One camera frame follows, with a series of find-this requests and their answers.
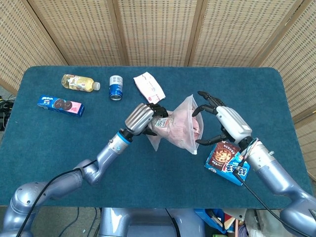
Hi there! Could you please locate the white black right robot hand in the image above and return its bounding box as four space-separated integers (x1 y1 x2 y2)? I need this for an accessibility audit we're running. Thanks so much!
192 91 253 149

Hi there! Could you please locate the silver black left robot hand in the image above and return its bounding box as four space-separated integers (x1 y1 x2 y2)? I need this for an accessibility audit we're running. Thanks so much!
124 103 169 136

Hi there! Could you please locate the translucent white zip bag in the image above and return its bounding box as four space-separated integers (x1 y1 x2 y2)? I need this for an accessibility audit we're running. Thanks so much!
147 94 205 156

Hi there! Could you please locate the pink white tissue pack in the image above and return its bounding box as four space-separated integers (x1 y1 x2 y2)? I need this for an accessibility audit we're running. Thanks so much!
133 71 166 104

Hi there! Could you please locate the blue drink can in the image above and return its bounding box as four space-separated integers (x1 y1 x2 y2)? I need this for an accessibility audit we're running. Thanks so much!
109 75 124 101

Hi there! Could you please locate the blue chocolate chip cookie box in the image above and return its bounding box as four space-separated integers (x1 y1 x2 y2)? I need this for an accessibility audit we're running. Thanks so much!
204 141 251 186

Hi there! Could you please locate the blue table cloth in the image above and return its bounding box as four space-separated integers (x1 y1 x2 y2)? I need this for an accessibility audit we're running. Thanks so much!
0 65 312 208

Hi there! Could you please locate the yellow drink plastic bottle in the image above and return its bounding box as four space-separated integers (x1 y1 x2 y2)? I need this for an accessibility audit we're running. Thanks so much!
61 74 101 93

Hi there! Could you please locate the blue sandwich cookie box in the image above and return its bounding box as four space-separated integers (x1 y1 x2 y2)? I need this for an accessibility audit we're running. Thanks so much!
37 95 85 118

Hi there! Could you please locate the wicker wooden folding screen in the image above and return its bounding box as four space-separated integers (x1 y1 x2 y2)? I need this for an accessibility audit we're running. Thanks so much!
0 0 316 181

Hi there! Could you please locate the blue storage bin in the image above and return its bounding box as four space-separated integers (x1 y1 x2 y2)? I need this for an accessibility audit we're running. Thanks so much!
194 208 233 234

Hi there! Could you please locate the silver blue robot torso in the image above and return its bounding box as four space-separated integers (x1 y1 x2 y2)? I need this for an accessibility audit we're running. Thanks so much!
98 207 205 237

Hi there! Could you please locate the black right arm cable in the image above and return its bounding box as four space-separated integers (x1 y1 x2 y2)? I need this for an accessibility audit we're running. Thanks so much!
233 170 316 237

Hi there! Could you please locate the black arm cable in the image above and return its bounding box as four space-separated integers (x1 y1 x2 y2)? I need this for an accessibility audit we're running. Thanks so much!
18 159 99 237
233 170 316 237

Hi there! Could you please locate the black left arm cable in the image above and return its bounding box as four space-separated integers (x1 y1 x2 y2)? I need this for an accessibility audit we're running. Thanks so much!
18 159 99 237

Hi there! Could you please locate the black floor cable bundle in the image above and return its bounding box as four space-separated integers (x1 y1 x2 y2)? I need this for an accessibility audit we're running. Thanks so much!
0 95 15 131

